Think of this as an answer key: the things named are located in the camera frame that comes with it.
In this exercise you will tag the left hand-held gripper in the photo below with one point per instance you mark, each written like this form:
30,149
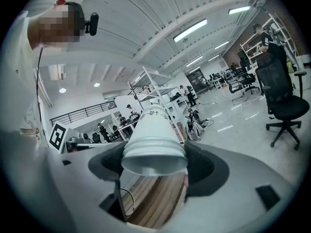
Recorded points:
58,137

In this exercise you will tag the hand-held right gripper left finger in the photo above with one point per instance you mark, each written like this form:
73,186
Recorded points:
60,190

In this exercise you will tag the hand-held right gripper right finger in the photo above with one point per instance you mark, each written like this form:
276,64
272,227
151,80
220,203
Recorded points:
230,203

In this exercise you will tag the black metal railing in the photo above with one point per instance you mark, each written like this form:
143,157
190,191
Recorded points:
82,111

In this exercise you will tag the round ceiling light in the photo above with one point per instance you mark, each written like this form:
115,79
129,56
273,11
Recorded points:
62,90
96,84

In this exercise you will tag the person's white shirt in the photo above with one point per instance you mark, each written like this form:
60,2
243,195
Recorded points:
14,81

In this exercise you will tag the wooden slat bench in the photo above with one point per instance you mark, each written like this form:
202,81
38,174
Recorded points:
155,198

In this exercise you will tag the white bag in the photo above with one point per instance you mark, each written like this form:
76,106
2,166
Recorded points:
194,127

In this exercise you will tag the brown cardboard box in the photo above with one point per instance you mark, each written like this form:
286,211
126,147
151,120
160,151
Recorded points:
181,131

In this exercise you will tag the person's head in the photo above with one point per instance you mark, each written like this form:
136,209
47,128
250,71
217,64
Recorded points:
53,30

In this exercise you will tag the white metal shelf rack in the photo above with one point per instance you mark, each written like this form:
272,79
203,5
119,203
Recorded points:
158,88

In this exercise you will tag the black cantilever chair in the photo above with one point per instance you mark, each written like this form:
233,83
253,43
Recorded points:
235,87

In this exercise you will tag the black mesh office chair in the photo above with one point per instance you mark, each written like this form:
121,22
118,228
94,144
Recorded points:
279,93

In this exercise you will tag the ceiling light strip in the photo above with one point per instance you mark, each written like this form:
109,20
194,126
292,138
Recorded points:
190,30
221,45
194,61
239,10

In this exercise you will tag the tall white shelf rack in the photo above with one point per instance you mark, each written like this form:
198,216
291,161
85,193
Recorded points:
274,33

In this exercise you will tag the black head-mounted camera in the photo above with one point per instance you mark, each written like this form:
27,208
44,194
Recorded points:
93,24

